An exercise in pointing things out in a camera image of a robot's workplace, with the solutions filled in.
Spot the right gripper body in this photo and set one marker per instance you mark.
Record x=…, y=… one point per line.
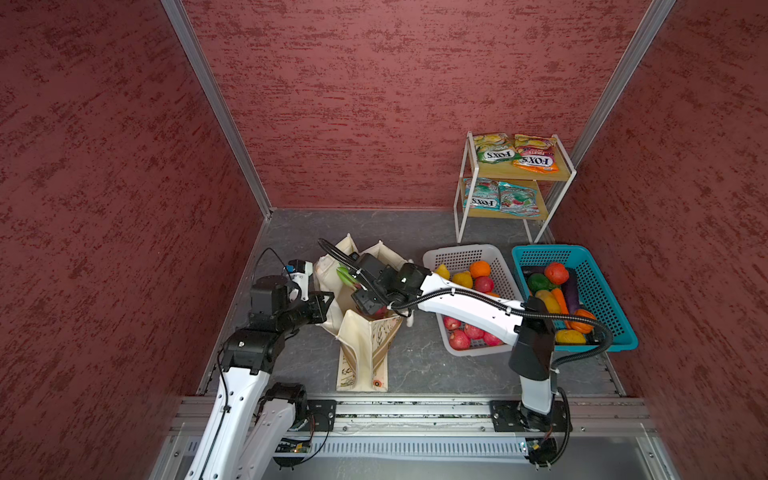
x=371, y=299

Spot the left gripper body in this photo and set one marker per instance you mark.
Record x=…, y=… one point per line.
x=306, y=311

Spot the cream canvas tote bag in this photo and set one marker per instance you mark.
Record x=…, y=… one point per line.
x=364, y=342

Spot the red apple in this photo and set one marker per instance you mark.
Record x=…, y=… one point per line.
x=458, y=340
x=473, y=332
x=451, y=324
x=491, y=340
x=483, y=284

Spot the pink dragon fruit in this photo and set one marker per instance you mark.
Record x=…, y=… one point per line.
x=360, y=288

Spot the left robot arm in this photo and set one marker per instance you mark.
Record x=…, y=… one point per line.
x=250, y=417

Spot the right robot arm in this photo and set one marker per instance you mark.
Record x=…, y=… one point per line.
x=529, y=332

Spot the red-green Fox's candy bag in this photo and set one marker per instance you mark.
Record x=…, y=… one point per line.
x=518, y=200

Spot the green Fox's candy bag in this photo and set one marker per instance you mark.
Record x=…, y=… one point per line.
x=495, y=148

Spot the orange Fox's candy bag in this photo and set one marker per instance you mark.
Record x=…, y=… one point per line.
x=535, y=154

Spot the yellow pear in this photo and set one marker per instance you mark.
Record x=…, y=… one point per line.
x=443, y=272

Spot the white plastic basket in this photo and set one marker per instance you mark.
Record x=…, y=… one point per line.
x=459, y=259

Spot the orange fruit back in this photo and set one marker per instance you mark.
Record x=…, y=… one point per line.
x=480, y=269

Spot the red apple back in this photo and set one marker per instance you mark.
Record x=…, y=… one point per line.
x=483, y=284

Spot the green bell pepper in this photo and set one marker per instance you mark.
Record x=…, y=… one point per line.
x=538, y=281

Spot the yellow bell pepper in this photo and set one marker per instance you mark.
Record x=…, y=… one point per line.
x=549, y=300

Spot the white wooden two-tier shelf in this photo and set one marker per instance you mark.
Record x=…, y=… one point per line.
x=550, y=189

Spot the red tomato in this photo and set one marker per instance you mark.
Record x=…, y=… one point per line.
x=556, y=273

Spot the orange carrot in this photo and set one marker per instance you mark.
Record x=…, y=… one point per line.
x=560, y=299

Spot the purple eggplant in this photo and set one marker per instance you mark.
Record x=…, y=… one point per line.
x=570, y=291

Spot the teal plastic basket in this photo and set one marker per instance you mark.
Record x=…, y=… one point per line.
x=594, y=292

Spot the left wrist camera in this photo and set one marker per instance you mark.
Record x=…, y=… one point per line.
x=301, y=272

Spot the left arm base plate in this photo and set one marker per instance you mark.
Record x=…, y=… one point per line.
x=315, y=415

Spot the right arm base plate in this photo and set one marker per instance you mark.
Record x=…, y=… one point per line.
x=511, y=416

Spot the aluminium mounting rail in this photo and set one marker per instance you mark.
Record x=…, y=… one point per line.
x=469, y=416

